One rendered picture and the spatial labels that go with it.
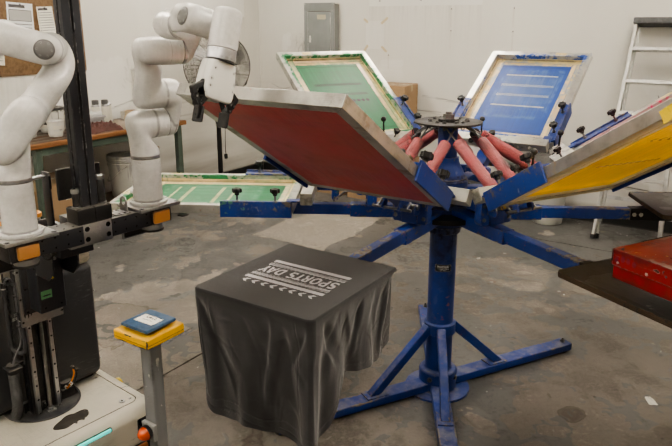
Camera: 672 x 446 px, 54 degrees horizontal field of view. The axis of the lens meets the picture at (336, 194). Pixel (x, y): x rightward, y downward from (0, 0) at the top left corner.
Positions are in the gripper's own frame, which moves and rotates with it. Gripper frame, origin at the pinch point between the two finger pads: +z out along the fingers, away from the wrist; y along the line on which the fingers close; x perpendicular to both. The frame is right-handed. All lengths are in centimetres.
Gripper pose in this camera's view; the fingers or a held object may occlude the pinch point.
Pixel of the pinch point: (210, 121)
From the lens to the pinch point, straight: 169.8
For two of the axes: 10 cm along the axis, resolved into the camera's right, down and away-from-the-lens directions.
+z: -1.6, 9.9, 0.1
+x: 8.4, 1.4, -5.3
